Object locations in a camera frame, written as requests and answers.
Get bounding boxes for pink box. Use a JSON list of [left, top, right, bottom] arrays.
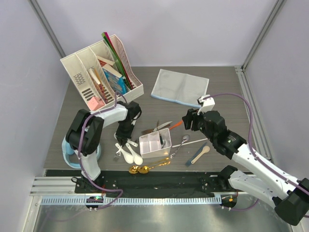
[[87, 96, 105, 111]]

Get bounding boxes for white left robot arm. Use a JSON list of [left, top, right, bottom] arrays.
[[65, 101, 142, 193]]

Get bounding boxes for silver metal spoon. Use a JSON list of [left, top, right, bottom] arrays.
[[170, 135, 190, 159]]

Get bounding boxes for grey folded cloth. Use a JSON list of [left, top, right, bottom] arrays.
[[151, 69, 210, 108]]

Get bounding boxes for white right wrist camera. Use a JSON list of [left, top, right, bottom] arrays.
[[197, 95, 215, 115]]

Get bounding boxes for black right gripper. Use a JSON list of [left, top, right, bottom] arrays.
[[182, 106, 216, 143]]

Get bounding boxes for blue illustrated book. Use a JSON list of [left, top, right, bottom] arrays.
[[102, 64, 127, 94]]

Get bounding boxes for white chopstick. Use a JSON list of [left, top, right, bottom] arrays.
[[172, 138, 208, 148]]

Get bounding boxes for green plastic folder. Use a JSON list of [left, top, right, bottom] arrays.
[[101, 32, 133, 90]]

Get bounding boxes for silver metal fork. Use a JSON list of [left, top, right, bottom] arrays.
[[113, 147, 121, 162]]

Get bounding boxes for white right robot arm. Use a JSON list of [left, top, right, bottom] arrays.
[[182, 109, 309, 226]]

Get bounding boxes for silver table knife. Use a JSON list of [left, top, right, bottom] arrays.
[[154, 121, 172, 131]]

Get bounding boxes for white utensil container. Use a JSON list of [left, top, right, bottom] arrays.
[[139, 128, 171, 159]]

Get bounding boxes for beige wooden spoon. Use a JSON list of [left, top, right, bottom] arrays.
[[191, 146, 210, 164]]

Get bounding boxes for white ceramic spoon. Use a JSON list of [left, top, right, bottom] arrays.
[[126, 141, 138, 147], [126, 143, 143, 165], [115, 143, 133, 164]]

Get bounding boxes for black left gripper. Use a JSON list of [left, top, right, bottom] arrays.
[[115, 120, 134, 145]]

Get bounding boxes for red striped book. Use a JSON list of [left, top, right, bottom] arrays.
[[87, 68, 108, 103]]

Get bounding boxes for light blue headphones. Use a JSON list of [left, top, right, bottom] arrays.
[[61, 137, 101, 170]]

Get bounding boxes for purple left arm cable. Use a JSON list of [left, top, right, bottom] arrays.
[[71, 91, 128, 215]]

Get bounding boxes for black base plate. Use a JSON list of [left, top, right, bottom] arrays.
[[45, 170, 252, 194]]

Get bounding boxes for white desktop file organizer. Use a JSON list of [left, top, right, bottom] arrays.
[[60, 35, 144, 110]]

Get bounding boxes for blue plastic knife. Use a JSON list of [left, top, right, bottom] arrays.
[[185, 142, 207, 167]]

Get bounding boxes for orange plastic utensil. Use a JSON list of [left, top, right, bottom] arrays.
[[169, 120, 183, 130]]

